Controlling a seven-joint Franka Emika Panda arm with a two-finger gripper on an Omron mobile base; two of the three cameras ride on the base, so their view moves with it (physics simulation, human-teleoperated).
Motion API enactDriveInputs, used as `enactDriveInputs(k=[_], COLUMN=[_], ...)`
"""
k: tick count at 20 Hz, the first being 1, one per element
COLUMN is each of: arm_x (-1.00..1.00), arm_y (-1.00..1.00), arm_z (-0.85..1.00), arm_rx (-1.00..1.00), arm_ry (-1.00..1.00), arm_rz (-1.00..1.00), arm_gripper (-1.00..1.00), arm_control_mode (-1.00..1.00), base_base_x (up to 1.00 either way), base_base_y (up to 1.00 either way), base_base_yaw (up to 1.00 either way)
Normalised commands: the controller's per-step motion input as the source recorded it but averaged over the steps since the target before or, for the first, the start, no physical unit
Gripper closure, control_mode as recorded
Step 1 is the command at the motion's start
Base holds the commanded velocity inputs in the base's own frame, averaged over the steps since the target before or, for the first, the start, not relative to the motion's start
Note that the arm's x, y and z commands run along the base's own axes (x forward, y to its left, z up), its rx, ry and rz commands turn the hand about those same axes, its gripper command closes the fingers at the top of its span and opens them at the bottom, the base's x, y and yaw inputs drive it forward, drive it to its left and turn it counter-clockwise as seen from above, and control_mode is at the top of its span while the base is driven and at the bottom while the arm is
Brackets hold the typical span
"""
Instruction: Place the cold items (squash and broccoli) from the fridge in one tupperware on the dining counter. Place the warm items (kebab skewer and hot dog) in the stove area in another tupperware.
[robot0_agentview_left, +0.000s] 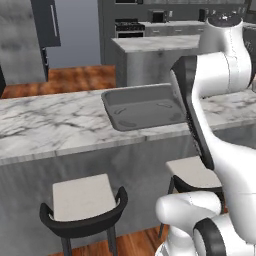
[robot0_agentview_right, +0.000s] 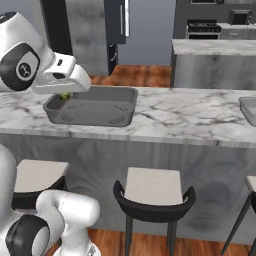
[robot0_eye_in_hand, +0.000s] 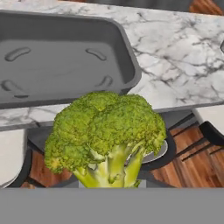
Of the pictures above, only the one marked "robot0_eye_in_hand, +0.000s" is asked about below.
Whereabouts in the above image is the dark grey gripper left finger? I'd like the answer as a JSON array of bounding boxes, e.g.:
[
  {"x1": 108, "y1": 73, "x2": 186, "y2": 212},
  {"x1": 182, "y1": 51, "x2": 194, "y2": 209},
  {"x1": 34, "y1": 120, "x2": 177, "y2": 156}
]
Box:
[{"x1": 51, "y1": 174, "x2": 88, "y2": 188}]

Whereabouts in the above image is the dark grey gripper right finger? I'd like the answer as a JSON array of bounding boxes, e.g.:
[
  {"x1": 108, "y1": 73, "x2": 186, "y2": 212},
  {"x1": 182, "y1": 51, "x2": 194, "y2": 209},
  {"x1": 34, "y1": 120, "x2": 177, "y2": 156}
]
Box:
[{"x1": 136, "y1": 170, "x2": 176, "y2": 188}]

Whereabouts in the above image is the green broccoli head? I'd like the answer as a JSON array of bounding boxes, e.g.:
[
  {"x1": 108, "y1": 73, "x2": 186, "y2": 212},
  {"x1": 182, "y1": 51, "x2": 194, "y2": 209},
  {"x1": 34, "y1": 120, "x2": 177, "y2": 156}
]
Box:
[{"x1": 43, "y1": 91, "x2": 168, "y2": 188}]

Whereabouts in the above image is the grey tupperware container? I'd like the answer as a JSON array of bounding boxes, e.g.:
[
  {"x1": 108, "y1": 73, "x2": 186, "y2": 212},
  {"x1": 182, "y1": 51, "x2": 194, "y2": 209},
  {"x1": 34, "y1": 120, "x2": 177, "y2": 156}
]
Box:
[{"x1": 0, "y1": 10, "x2": 143, "y2": 110}]

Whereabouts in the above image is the white seat black stool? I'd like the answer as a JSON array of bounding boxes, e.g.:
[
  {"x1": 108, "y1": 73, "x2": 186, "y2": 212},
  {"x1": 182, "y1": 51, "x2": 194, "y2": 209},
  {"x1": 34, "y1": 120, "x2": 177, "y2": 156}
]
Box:
[
  {"x1": 139, "y1": 128, "x2": 178, "y2": 172},
  {"x1": 0, "y1": 128, "x2": 47, "y2": 188},
  {"x1": 169, "y1": 105, "x2": 224, "y2": 163}
]

